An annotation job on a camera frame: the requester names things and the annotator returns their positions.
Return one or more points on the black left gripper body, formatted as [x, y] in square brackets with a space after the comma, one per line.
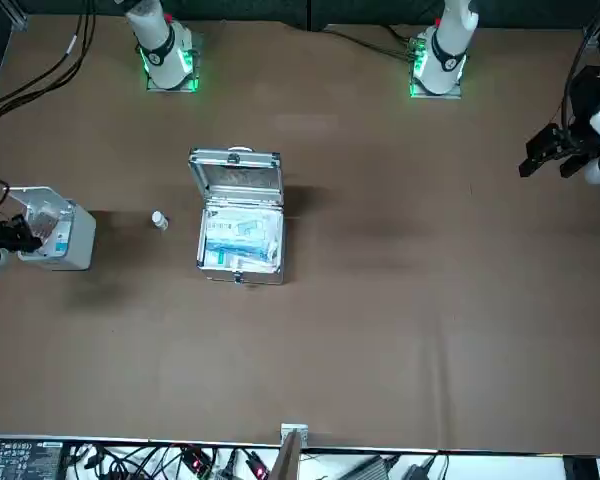
[587, 95]

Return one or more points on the clear iodophor cotton swab packet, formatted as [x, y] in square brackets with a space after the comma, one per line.
[45, 222]

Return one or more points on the small white medicine bottle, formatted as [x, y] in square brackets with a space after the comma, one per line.
[160, 221]

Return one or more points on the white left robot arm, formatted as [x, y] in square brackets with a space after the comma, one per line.
[445, 55]

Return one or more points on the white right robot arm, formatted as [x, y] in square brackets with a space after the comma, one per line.
[160, 50]

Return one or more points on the white square waste bin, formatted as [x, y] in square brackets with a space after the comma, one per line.
[82, 240]

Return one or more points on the medical supply packets in kit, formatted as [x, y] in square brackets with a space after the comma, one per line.
[240, 235]

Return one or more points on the silver aluminium medical kit case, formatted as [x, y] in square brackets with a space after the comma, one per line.
[240, 180]

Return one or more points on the black power adapter with label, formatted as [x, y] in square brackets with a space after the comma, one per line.
[25, 460]

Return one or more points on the black board with red light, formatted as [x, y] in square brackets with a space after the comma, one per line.
[197, 462]
[259, 470]

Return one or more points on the grey power adapter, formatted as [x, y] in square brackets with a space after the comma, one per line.
[372, 467]

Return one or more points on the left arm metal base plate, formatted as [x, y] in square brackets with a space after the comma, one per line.
[452, 94]

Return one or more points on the aluminium frame profile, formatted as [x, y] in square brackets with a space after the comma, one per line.
[12, 15]

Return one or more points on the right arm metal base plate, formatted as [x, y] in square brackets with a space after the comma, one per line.
[198, 50]

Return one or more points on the aluminium camera post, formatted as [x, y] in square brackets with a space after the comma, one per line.
[287, 455]

